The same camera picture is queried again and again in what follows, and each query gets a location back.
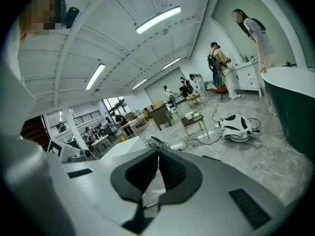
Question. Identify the small dark-topped side table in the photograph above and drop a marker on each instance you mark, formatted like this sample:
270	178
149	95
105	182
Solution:
193	121

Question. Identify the low wooden table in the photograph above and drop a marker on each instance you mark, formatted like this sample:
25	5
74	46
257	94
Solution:
194	97

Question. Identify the orange floor board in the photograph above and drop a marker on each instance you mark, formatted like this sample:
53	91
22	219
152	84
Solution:
216	89

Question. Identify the black metal railing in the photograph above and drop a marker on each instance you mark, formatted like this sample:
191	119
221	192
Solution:
83	117

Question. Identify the white power strip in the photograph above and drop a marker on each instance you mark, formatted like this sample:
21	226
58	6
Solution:
217	125

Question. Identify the brown staircase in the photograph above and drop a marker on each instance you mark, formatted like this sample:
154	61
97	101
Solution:
34	131

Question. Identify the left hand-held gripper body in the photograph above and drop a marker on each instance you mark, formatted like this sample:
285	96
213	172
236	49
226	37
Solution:
54	149

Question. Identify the white box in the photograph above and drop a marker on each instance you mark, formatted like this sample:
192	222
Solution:
125	147

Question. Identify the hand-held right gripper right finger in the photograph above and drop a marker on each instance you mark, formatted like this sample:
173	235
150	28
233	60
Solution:
182	178

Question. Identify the white telephone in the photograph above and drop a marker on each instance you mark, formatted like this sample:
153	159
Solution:
189	115

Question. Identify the person's head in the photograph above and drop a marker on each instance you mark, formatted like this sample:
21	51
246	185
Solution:
43	13

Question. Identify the black head camera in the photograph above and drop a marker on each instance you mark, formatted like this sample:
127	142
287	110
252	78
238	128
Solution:
72	17

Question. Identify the long ceiling light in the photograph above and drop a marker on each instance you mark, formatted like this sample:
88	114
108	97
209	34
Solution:
157	20
171	63
95	76
139	84

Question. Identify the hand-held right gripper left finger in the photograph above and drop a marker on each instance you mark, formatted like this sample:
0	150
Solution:
128	181

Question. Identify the grey armchair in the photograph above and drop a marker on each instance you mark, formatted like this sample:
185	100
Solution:
161	115

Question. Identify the white drawer cabinet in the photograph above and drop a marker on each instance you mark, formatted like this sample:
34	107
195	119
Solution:
247	76

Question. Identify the dark green bathtub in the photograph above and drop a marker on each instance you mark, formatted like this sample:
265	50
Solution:
292	102

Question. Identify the white long table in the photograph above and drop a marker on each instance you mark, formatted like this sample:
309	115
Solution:
133	124

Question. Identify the white work table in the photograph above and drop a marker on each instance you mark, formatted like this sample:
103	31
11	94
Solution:
101	141

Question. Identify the white and black backpack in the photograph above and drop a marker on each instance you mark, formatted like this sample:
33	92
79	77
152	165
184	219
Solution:
236	128

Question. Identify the white pillar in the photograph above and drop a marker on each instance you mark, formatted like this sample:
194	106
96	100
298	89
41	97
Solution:
75	129

